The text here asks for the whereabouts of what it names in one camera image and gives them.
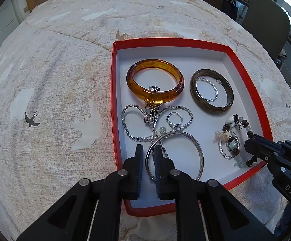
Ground silver ring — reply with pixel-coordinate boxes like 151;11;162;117
166;112;183;129

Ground dark brown bangle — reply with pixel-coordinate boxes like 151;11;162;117
190;69;234;115

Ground dark beaded charm bracelet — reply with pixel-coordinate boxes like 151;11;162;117
214;114;259;168

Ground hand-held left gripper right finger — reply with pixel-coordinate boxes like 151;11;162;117
153;146;277;241

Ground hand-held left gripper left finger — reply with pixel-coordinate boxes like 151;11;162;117
16;144;144;241

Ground amber resin bangle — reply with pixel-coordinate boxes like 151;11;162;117
126;59;185;105

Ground plain silver bangle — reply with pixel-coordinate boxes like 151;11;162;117
145;131;205;184

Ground red cardboard box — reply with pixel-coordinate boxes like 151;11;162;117
111;38;273;218

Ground grey chair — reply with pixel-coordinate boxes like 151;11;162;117
242;0;291;63

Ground beige bird print quilt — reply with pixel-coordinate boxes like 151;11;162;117
0;0;291;241

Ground white wardrobe doors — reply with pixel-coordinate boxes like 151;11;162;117
0;0;23;63

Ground silver link watch bracelet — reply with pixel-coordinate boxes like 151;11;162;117
143;85;164;125

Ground silver twisted hoop earring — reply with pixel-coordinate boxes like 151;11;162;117
195;77;218;102
219;132;240;160

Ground silver bead necklace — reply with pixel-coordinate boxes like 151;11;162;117
121;104;194;157

